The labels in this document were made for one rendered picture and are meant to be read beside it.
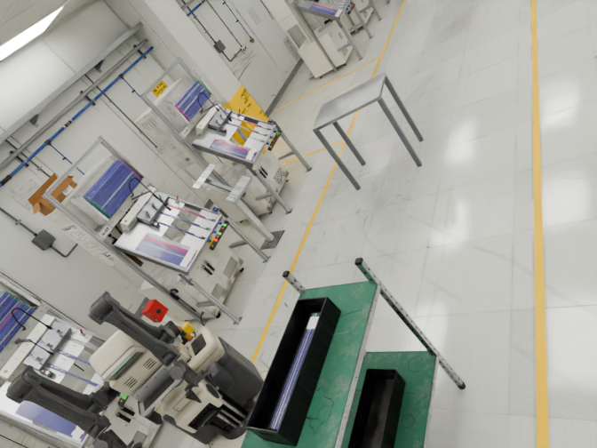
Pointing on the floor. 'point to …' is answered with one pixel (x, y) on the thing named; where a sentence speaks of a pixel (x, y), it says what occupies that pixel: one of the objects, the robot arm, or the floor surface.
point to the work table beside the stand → (336, 110)
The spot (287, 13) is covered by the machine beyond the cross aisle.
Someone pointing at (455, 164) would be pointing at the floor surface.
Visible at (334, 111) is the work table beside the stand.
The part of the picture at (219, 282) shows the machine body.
